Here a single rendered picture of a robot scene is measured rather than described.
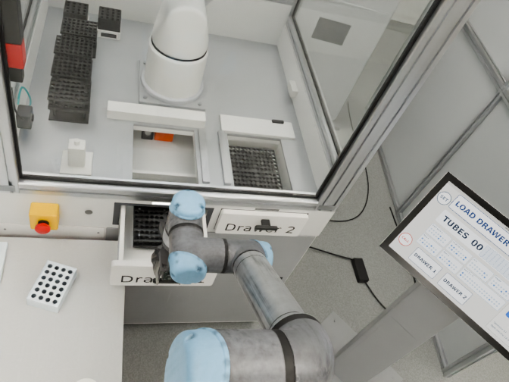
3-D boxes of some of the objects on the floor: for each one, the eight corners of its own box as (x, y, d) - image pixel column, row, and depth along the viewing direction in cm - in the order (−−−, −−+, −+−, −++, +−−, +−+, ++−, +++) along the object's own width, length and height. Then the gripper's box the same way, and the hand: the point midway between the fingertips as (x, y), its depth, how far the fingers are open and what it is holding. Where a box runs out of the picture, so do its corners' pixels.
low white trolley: (105, 493, 168) (120, 447, 112) (-99, 518, 149) (-205, 478, 93) (113, 335, 203) (126, 240, 147) (-52, 339, 184) (-109, 233, 128)
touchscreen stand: (344, 462, 197) (509, 387, 122) (268, 380, 210) (375, 266, 135) (400, 380, 228) (558, 280, 153) (330, 313, 241) (446, 190, 165)
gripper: (154, 257, 107) (145, 299, 123) (202, 258, 111) (186, 299, 126) (154, 226, 112) (145, 270, 128) (200, 227, 116) (185, 270, 131)
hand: (166, 273), depth 128 cm, fingers closed on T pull, 3 cm apart
